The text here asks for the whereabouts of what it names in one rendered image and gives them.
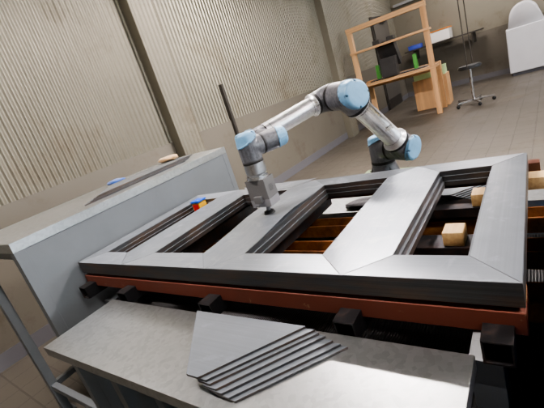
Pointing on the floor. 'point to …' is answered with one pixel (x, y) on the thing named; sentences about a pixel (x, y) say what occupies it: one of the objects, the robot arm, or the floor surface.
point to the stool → (472, 85)
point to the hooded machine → (525, 38)
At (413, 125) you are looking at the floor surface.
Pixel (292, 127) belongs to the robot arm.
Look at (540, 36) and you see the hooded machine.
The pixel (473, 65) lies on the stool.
